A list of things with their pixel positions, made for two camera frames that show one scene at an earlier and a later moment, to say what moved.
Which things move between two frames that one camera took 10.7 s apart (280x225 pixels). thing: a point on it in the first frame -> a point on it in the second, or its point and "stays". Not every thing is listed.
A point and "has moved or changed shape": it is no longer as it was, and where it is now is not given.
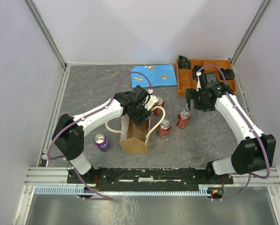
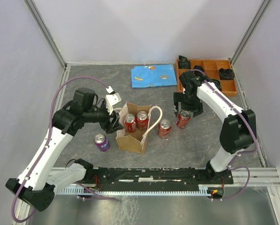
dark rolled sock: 184,63 stays
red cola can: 160,102 has moved or changed shape
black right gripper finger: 188,101 -> 177,98
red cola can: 164,128 stays
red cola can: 144,125 -> 130,124
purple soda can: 101,141 stays
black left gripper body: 137,116 -> 99,115
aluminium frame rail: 45,31 stays
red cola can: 183,119 stays
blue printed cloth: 159,75 stays
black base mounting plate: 151,176 stays
